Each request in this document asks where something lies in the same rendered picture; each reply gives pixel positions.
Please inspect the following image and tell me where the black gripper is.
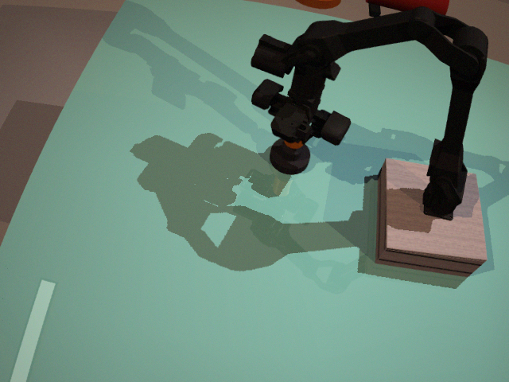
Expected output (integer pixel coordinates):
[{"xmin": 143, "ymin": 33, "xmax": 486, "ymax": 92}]
[{"xmin": 251, "ymin": 79, "xmax": 351, "ymax": 146}]

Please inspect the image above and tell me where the orange knob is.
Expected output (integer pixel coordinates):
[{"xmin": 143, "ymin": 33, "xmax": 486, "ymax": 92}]
[{"xmin": 285, "ymin": 141, "xmax": 302, "ymax": 149}]

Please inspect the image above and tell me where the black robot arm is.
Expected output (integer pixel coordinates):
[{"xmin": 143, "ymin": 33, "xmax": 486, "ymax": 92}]
[{"xmin": 251, "ymin": 6, "xmax": 488, "ymax": 220}]

